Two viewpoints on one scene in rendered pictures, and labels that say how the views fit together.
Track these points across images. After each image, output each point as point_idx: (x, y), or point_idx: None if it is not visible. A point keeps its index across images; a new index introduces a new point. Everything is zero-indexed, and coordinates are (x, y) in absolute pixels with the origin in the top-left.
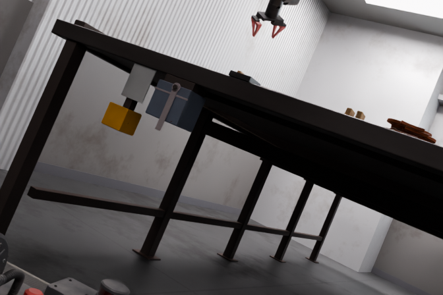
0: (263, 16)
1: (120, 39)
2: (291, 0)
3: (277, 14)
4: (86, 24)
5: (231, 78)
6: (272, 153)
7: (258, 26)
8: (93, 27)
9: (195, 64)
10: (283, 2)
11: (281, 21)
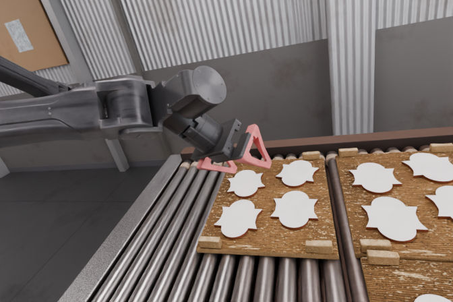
0: (194, 151)
1: (131, 206)
2: (149, 132)
3: (197, 145)
4: (180, 154)
5: None
6: None
7: (203, 169)
8: (190, 153)
9: (58, 300)
10: (152, 138)
11: (220, 153)
